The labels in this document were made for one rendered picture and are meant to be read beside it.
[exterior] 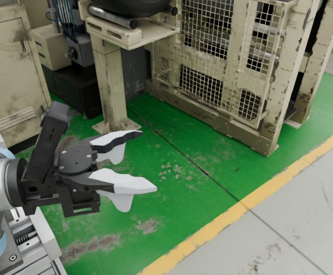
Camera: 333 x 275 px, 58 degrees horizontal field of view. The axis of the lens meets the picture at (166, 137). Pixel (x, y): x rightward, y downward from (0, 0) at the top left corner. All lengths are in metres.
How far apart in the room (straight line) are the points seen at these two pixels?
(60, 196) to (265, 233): 1.38
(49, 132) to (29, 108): 1.73
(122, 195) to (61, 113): 0.13
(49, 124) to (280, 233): 1.49
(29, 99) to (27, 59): 0.26
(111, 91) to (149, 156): 0.50
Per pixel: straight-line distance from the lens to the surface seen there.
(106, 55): 1.92
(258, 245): 1.67
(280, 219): 1.80
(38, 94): 2.13
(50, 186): 0.48
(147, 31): 1.70
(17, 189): 0.46
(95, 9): 1.70
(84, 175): 0.43
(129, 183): 0.40
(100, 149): 0.49
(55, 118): 0.40
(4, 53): 1.97
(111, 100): 2.06
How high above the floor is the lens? 1.37
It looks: 39 degrees down
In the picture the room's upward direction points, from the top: straight up
